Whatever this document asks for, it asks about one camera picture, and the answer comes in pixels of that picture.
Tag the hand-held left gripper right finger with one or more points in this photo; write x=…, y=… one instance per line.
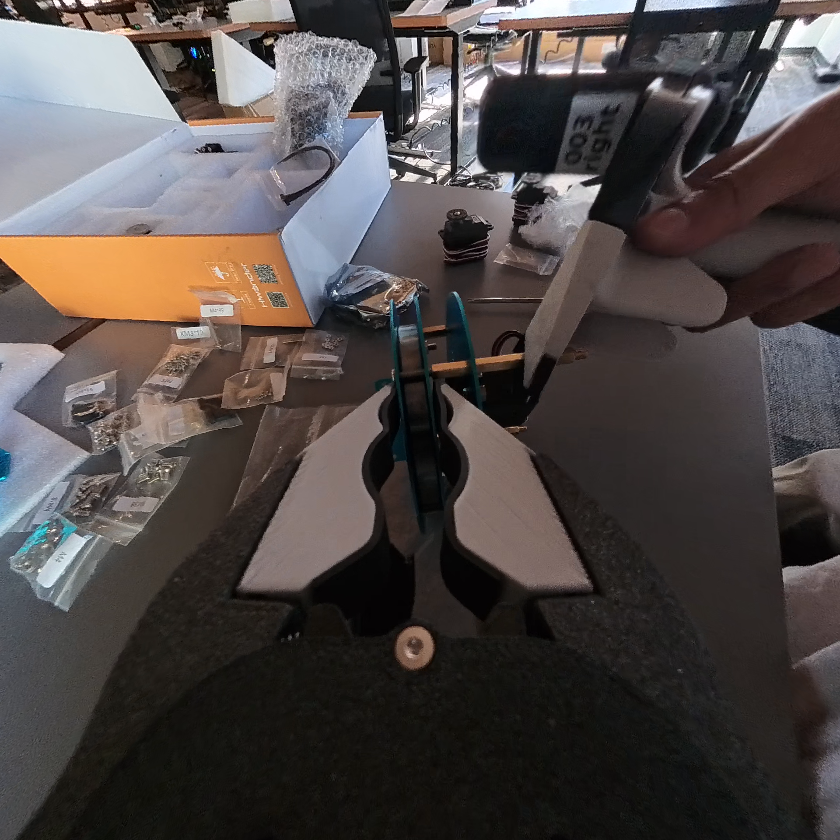
x=512, y=518

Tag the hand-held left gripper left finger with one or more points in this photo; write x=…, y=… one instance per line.
x=315, y=518

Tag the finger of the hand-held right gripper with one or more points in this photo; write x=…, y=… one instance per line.
x=577, y=282

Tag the blue round base assembly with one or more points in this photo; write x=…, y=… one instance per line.
x=459, y=321

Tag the wooden-edged office desk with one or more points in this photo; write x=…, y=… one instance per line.
x=463, y=98
x=558, y=25

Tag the grey desk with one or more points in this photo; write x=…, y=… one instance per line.
x=656, y=459

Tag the person's right hand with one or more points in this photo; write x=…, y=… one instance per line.
x=774, y=170

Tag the small flat clear bag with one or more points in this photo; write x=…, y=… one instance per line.
x=525, y=257

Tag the crumpled clear plastic wrap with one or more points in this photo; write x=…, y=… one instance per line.
x=551, y=226

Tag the black servo motor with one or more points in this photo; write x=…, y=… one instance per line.
x=466, y=233
x=528, y=197

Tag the large clear plastic bag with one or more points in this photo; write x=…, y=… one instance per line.
x=289, y=433

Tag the pile of small screw bags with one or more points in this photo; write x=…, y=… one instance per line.
x=154, y=469

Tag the black office chair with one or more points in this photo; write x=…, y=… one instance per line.
x=348, y=16

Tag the black antistatic bag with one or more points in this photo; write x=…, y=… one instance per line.
x=367, y=295

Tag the bubble wrap bag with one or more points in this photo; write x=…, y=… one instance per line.
x=315, y=72

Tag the white foam sheet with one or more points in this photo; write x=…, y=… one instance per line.
x=39, y=459

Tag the orange cardboard box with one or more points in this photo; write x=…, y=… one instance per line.
x=164, y=275

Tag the small black part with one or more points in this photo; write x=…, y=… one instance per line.
x=210, y=148

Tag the white foam box insert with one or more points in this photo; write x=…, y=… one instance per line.
x=131, y=184

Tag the blue long U bracket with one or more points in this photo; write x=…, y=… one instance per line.
x=4, y=466

